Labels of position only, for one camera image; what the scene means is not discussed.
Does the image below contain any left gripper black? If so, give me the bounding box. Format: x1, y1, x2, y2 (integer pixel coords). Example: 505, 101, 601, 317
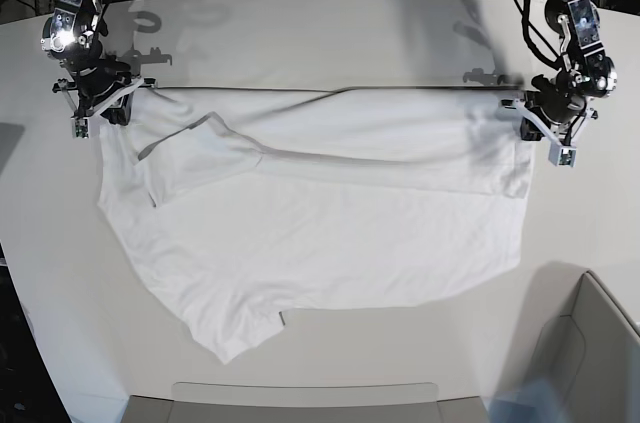
525, 75, 587, 141

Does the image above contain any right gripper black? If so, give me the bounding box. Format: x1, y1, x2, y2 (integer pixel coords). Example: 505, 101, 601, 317
74, 60, 133, 117

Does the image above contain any white T-shirt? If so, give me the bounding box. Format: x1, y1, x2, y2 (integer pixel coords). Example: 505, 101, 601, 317
98, 89, 535, 363

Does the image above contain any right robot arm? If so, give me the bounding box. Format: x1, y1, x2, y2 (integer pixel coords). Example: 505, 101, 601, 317
41, 0, 137, 138

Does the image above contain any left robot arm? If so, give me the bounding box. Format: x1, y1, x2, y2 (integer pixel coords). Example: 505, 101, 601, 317
521, 0, 617, 143

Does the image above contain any grey box right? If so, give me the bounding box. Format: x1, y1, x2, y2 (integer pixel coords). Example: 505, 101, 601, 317
521, 271, 639, 422

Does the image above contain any grey tray bottom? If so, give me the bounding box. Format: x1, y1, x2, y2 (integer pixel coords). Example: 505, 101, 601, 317
122, 382, 489, 422

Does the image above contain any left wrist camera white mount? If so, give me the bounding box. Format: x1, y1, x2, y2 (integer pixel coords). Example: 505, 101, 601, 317
500, 99, 599, 168

